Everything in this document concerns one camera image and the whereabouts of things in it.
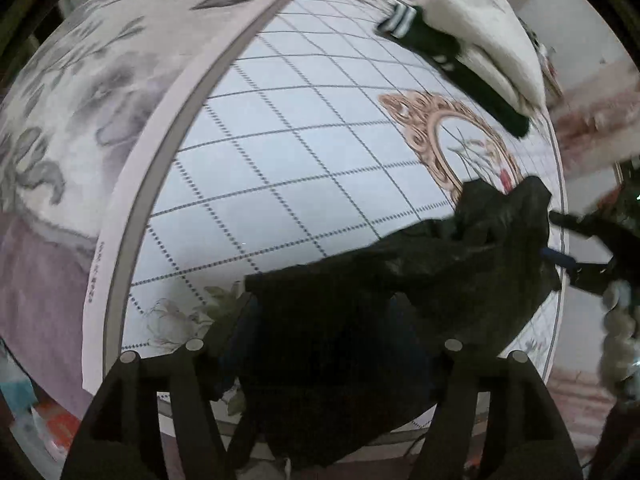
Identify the white pillow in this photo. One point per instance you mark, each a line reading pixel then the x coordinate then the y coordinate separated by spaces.
pixel 492 25

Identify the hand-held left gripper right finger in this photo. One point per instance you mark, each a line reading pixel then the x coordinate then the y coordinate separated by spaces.
pixel 452 390

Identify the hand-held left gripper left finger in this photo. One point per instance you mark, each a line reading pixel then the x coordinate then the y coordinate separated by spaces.
pixel 199 385

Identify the large black garment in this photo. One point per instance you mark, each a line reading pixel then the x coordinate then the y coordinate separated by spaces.
pixel 380 310

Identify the orange and teal object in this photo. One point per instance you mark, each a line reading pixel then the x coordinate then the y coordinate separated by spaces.
pixel 45 420

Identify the dark garment with striped cuff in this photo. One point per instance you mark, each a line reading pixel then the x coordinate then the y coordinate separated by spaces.
pixel 450 60

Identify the person's right hand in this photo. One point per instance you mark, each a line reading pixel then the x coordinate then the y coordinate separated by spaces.
pixel 617 335

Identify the purple cloth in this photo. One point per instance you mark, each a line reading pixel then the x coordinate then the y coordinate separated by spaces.
pixel 45 300

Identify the grey floral blanket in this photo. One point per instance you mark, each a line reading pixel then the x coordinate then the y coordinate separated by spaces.
pixel 100 85

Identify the grid-patterned white bed sheet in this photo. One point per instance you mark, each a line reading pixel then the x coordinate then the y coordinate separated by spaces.
pixel 300 160

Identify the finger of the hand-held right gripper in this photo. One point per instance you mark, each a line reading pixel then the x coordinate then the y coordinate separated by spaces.
pixel 582 225
pixel 557 257

